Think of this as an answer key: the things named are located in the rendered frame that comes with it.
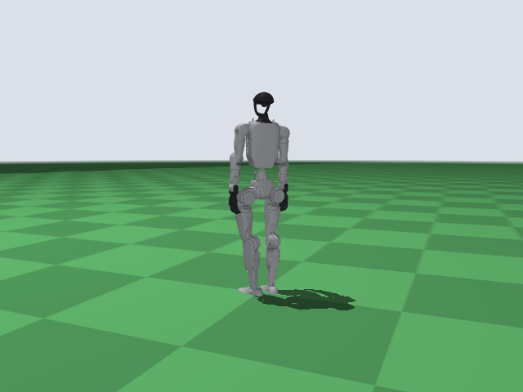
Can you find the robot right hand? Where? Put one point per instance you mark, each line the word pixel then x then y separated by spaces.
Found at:
pixel 284 204

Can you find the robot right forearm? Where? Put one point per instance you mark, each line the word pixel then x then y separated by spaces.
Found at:
pixel 283 175

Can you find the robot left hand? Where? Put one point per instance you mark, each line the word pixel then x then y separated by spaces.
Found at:
pixel 233 200

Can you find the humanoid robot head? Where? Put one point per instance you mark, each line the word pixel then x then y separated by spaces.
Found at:
pixel 264 99

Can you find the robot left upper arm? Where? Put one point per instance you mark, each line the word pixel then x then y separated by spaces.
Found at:
pixel 241 131

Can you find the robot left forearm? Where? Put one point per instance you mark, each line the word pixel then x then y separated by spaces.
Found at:
pixel 234 173

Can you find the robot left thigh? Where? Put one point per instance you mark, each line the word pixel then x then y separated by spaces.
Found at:
pixel 246 198

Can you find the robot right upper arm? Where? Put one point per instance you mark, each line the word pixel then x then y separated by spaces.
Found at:
pixel 283 145

